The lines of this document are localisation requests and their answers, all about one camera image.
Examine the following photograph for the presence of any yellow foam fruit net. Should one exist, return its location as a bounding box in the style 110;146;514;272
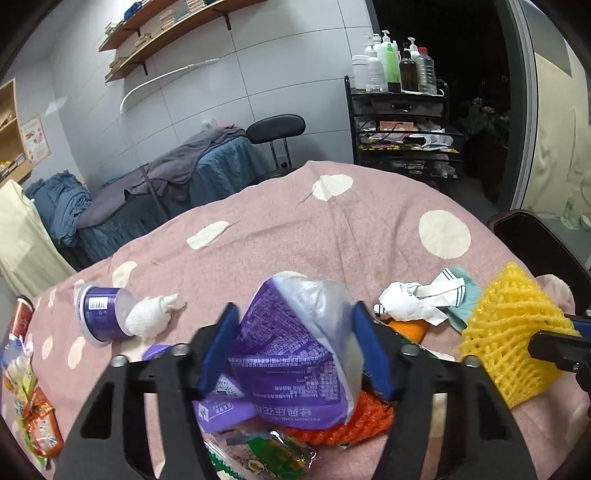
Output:
459;263;580;408

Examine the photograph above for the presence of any orange foam fruit net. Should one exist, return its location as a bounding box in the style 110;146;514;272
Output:
286;391;396;446

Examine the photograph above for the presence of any light blue cloth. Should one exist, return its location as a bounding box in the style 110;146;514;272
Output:
443;266;482;333

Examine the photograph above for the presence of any green clear snack wrapper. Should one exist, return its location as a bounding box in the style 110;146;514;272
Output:
204;430;317;479

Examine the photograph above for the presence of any purple yogurt cup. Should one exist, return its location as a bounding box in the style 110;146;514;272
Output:
75;283;136;347

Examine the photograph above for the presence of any purple white plastic snack bag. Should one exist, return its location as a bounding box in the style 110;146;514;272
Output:
228;271;363;430

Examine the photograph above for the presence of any orange snack packet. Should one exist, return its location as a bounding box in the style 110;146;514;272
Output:
25;386;64;458

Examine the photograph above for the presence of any orange fruit peel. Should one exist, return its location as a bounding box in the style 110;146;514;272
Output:
387;319;430;344

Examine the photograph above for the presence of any green snack packet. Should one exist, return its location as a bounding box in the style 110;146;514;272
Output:
1;333;48;472

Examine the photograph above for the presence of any purple small carton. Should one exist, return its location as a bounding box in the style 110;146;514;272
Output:
140;342;260;434

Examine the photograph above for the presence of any white crumpled paper tissue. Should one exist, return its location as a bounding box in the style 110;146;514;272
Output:
374;269;466;326

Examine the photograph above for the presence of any white crumpled tissue by cup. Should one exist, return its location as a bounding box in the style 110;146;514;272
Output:
124;294;186;338

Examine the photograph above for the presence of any red cylindrical can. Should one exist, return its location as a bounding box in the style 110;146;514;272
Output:
8;295;34;341

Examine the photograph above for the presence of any cream cloth covered chair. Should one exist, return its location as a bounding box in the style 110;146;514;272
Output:
0;180;75;298

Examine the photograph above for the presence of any pink polka dot bed cover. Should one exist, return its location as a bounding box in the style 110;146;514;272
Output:
0;160;591;480

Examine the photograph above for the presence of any potted plant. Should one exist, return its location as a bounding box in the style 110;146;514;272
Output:
461;97;510;141

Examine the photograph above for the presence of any pile of blue sheets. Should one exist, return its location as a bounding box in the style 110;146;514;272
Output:
25;170;91;250

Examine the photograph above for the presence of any black trolley cart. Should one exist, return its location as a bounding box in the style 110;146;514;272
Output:
344;77;465;182

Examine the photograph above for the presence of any grey blanket on bed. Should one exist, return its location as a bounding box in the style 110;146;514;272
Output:
77;125;246;230

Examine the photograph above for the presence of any wooden cubby cabinet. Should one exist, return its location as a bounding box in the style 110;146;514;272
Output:
0;79;33;186

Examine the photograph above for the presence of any clear ribbed bottle red cap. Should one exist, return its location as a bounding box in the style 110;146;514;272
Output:
416;47;437;95

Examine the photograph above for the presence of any blue massage bed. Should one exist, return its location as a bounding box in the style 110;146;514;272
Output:
70;136;270;270

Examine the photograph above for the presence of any green lotion bottle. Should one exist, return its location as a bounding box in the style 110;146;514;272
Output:
386;43;402;93

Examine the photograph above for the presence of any dark brown pump bottle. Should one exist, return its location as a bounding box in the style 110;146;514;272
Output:
400;50;419;92

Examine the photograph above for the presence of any white pump bottle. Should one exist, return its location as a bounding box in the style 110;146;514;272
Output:
365;42;388;92

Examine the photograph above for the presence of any black round stool chair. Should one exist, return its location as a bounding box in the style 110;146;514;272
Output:
245;114;307;186

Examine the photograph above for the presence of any wall poster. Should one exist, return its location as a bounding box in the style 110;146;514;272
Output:
21;115;51;165

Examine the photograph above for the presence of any upper wooden wall shelf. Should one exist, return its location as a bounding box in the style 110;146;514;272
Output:
98;1;190;53

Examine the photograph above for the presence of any wooden wall shelf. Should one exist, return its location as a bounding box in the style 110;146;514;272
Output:
105;1;259;83
98;1;190;53

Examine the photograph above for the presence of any lower wooden wall shelf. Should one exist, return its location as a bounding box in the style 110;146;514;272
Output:
105;1;259;83

